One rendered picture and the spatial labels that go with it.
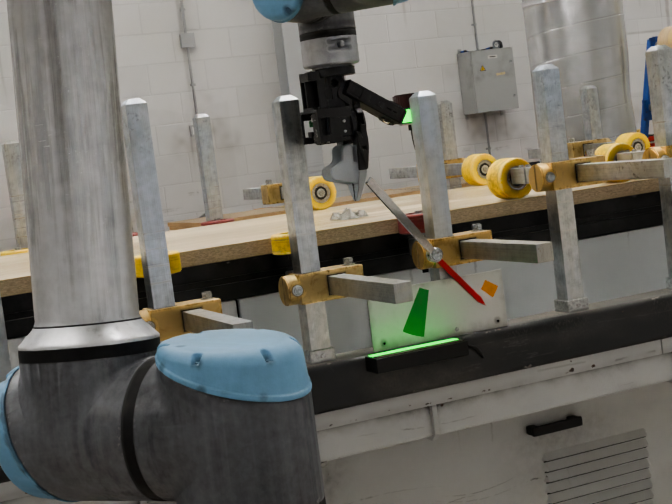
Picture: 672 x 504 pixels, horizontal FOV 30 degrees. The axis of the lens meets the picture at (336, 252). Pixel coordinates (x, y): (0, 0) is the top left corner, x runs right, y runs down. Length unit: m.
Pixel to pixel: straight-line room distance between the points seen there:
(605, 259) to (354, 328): 0.57
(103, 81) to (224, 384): 0.35
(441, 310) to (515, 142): 8.62
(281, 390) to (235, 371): 0.05
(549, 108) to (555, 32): 3.84
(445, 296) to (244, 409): 0.98
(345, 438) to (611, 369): 0.54
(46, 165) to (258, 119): 8.38
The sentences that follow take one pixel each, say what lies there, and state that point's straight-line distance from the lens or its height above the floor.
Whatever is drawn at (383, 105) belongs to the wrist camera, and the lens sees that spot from 2.00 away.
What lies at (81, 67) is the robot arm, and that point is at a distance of 1.34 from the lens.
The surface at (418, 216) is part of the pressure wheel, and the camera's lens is 2.27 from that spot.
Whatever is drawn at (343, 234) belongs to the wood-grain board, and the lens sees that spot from 2.29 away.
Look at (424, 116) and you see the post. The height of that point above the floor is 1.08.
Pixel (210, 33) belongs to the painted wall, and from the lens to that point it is 9.63.
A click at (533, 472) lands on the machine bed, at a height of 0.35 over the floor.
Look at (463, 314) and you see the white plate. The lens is 2.16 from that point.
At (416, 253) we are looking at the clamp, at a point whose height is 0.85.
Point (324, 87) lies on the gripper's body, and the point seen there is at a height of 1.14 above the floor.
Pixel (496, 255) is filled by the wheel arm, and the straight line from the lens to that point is 2.05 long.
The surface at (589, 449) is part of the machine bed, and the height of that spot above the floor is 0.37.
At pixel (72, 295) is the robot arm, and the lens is 1.32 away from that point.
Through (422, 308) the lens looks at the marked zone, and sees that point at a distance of 2.12.
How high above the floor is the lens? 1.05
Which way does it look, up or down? 5 degrees down
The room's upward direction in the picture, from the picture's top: 7 degrees counter-clockwise
